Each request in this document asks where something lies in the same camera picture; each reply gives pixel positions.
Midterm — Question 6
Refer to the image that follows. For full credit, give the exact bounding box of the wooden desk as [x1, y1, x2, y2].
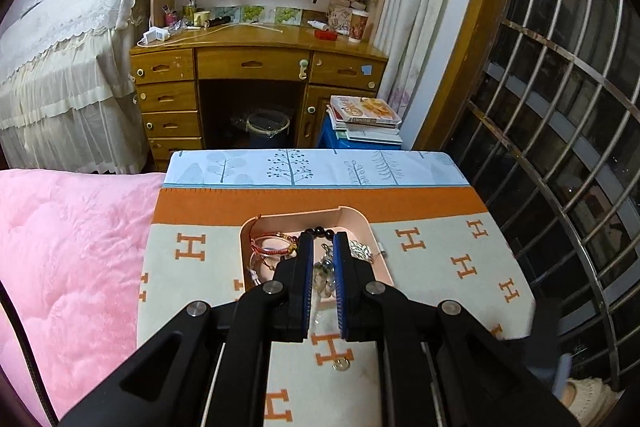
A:
[129, 23, 390, 172]

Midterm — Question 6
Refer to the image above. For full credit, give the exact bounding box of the cream knitted slipper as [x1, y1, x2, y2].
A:
[555, 377, 619, 425]

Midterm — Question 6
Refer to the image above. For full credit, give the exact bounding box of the red cord bracelet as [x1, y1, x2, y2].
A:
[247, 214, 296, 249]

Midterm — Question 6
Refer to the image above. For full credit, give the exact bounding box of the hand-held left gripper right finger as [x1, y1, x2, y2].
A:
[332, 231, 581, 427]

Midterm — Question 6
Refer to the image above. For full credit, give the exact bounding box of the white charger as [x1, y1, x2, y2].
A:
[141, 27, 171, 46]

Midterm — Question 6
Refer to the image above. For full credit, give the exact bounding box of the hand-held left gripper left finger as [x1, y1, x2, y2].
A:
[57, 231, 316, 427]

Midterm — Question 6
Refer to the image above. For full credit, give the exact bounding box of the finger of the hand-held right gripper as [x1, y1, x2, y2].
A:
[522, 299, 576, 390]

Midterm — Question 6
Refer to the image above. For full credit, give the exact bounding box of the blue plastic stool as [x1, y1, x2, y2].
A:
[317, 113, 403, 151]

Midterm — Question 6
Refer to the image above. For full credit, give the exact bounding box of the printed gift box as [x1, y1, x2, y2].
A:
[327, 0, 357, 35]

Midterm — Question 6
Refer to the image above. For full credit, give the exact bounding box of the blue tree print sheet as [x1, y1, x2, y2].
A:
[164, 149, 471, 188]

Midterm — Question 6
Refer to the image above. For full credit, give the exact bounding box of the window with metal grille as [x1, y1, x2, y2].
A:
[415, 0, 640, 408]

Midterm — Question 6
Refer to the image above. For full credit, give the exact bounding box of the white lace covered furniture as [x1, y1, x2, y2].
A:
[0, 0, 157, 175]

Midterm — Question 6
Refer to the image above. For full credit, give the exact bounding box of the rhinestone brooch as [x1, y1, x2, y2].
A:
[349, 241, 375, 264]

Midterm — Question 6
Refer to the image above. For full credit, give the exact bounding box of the floral curtain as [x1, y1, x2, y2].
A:
[372, 0, 468, 148]

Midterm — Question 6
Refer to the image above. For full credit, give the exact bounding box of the red and gold bangle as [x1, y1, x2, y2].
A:
[250, 239, 297, 258]

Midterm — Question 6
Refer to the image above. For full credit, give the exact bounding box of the dark waste bin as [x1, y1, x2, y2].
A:
[245, 109, 292, 150]

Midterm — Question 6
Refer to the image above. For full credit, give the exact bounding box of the pink quilt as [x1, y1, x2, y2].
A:
[0, 167, 166, 427]

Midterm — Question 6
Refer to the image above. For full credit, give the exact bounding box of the stack of magazines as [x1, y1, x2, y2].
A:
[326, 94, 403, 142]

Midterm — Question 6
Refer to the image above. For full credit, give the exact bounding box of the printed paper cup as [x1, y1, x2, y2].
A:
[349, 9, 370, 44]

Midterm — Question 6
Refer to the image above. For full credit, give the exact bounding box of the pen holder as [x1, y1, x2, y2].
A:
[161, 0, 199, 28]

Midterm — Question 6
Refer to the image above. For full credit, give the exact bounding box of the pink plastic tray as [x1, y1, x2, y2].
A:
[239, 205, 396, 295]

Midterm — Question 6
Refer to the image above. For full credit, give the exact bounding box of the orange patterned blanket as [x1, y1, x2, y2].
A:
[136, 187, 538, 427]

